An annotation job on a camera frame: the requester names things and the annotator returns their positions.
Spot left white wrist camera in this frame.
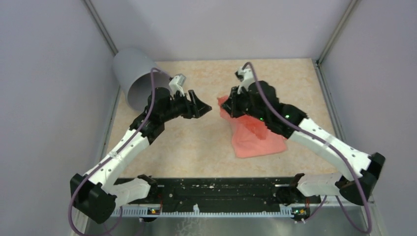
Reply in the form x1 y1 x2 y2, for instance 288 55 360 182
169 74 186 96

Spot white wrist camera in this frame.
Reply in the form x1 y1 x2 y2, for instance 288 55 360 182
169 74 186 96
235 67 255 94

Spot translucent red trash bag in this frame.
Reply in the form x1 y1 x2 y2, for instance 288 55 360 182
217 95 270 142

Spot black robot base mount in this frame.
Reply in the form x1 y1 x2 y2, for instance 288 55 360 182
130 177 322 213

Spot flat pink trash bag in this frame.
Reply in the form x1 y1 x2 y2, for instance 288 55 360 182
231 130 287 158

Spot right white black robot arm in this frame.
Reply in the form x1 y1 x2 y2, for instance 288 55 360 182
220 81 386 206

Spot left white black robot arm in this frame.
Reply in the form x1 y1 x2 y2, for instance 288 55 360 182
69 87 212 224

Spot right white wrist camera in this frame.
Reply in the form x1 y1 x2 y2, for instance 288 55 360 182
235 67 255 94

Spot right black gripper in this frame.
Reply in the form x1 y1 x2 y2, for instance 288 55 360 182
221 85 268 123

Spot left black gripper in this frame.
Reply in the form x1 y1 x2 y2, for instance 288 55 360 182
161 89 212 122

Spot white toothed cable rail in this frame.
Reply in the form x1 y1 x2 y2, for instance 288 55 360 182
111 205 310 218

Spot grey plastic trash bin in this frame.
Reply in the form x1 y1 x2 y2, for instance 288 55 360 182
112 48 159 112

